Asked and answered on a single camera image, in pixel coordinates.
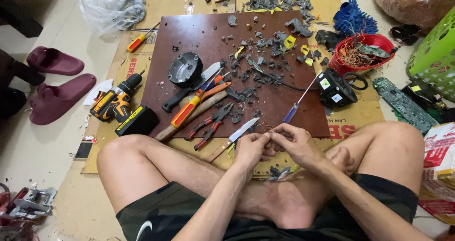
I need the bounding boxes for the wooden handled knife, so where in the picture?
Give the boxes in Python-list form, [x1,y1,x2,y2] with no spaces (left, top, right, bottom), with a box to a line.
[206,117,261,163]

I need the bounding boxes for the clear crumpled plastic bag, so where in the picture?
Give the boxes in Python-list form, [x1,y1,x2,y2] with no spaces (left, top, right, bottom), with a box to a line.
[80,0,147,35]

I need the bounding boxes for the large red yellow screwdriver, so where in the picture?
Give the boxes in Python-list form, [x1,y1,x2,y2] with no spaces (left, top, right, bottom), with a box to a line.
[171,67,225,129]

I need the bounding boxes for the person's right hand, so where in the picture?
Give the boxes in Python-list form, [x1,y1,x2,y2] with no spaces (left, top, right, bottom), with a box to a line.
[269,122,330,171]

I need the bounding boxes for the black plastic shell piece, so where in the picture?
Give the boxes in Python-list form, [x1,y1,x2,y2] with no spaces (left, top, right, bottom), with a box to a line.
[389,23,422,46]

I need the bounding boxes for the black rubber ring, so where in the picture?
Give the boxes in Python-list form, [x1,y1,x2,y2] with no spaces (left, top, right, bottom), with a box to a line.
[343,72,369,91]

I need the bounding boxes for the green plastic basket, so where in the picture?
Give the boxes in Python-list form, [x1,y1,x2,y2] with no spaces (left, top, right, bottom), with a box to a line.
[406,5,455,103]

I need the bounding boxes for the person's left leg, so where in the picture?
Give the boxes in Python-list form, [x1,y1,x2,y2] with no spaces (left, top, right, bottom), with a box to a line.
[96,134,356,230]

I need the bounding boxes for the wooden handled hammer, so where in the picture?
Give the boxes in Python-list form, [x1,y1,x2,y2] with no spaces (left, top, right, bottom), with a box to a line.
[155,87,243,142]

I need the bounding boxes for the brown wooden work board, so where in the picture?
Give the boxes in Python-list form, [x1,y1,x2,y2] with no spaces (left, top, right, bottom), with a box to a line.
[142,10,331,139]

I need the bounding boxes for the person's left hand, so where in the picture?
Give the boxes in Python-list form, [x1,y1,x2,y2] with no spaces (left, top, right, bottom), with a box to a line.
[234,132,277,171]

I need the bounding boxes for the orange handled cutter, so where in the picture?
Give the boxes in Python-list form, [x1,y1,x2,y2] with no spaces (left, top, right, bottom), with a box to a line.
[198,75,232,103]

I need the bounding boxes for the blue handled screwdriver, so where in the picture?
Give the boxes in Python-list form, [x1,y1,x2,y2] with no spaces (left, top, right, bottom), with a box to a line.
[283,69,323,124]

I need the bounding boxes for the black cable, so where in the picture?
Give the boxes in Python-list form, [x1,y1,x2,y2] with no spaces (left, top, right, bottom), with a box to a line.
[248,59,321,92]

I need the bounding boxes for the black device with yellow label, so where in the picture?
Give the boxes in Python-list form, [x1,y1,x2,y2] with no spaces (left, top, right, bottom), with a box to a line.
[403,80,455,125]

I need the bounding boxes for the heap of black plastic shards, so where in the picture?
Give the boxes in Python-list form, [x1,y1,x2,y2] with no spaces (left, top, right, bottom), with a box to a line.
[243,0,317,23]

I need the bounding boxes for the clear bag of copper wire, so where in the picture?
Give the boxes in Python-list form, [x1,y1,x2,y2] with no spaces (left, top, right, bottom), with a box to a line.
[373,0,455,30]

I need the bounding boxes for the black handled cleaver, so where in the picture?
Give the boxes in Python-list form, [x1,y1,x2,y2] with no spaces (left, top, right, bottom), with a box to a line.
[162,62,222,113]

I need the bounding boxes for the flattened brown cardboard sheet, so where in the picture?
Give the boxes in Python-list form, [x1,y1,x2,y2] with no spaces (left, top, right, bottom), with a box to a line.
[81,0,386,179]

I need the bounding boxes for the black plastic casing piece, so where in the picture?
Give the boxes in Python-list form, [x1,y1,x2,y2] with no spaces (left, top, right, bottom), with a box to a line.
[314,29,346,50]

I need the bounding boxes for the yellow black cordless drill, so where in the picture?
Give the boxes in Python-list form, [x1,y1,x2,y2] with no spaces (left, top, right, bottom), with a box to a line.
[89,70,160,137]

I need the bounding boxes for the long green circuit board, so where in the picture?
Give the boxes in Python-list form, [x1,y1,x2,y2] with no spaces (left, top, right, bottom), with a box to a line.
[372,77,439,135]

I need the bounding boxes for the small red yellow screwdriver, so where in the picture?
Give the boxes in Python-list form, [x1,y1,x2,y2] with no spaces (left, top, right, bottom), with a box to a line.
[127,21,161,53]

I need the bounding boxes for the white paper scrap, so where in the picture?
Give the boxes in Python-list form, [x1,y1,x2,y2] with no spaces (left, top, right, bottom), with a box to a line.
[83,79,114,107]

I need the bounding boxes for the scatter of black plastic fragments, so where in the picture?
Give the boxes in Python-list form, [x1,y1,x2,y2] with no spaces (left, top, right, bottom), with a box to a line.
[172,15,331,125]

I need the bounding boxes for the round grey metal motor housing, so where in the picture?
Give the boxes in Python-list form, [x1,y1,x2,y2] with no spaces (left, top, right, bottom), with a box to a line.
[167,52,204,89]

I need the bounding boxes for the maroon rubber slipper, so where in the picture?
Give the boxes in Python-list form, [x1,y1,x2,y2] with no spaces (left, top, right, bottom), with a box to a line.
[28,73,97,126]
[26,46,85,76]

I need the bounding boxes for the person's right leg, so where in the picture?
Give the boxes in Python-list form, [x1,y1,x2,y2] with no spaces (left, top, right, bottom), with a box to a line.
[274,121,426,230]

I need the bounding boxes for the red black pliers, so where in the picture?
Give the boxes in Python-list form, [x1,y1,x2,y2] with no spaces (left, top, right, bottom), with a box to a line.
[184,102,234,151]

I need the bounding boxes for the large grey plastic casing piece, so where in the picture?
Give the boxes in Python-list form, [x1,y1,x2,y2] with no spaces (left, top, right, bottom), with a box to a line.
[284,18,314,38]

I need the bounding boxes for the black power adapter box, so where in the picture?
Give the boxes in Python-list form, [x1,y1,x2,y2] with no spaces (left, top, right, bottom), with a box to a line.
[316,67,359,109]

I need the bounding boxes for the green circuit board piece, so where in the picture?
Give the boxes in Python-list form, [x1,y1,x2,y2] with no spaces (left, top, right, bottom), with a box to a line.
[358,44,391,59]

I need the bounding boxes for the dark furniture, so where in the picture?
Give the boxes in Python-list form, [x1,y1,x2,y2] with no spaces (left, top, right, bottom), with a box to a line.
[0,0,44,38]

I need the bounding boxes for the red plastic basin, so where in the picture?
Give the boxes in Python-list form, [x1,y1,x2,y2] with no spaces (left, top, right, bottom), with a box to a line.
[328,33,396,76]

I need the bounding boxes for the red printed woven sack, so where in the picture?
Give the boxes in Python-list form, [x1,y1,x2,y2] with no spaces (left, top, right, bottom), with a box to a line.
[417,121,455,226]

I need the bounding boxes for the tangle of copper wire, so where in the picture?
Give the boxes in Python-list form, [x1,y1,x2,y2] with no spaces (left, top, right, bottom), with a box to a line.
[336,35,374,69]

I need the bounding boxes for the heap of metal scrap parts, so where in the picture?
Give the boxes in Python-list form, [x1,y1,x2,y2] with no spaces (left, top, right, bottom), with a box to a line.
[0,182,58,241]

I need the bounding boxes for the blue chenille duster mitt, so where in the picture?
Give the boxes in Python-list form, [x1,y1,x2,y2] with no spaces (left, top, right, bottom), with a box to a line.
[333,0,379,37]

